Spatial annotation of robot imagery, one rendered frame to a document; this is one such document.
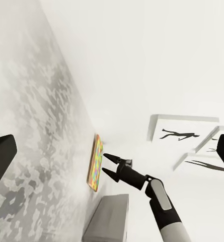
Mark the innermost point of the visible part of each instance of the jigsaw puzzle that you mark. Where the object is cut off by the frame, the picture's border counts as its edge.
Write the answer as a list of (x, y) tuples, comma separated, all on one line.
[(96, 164)]

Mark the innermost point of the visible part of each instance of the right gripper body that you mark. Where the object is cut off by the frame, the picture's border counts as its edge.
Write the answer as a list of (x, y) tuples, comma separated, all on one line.
[(125, 173)]

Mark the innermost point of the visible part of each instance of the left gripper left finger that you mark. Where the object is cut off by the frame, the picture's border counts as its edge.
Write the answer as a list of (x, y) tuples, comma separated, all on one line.
[(8, 150)]

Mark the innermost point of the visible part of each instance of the desk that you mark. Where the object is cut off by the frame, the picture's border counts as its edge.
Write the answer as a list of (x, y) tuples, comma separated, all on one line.
[(44, 193)]

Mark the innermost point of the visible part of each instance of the toy box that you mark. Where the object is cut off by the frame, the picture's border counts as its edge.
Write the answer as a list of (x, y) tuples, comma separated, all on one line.
[(109, 223)]

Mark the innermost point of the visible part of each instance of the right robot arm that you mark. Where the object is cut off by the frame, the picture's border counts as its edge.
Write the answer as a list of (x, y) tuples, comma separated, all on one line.
[(167, 218)]

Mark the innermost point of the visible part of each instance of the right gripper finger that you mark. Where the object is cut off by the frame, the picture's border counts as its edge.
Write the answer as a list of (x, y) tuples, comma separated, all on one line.
[(113, 158), (109, 173)]

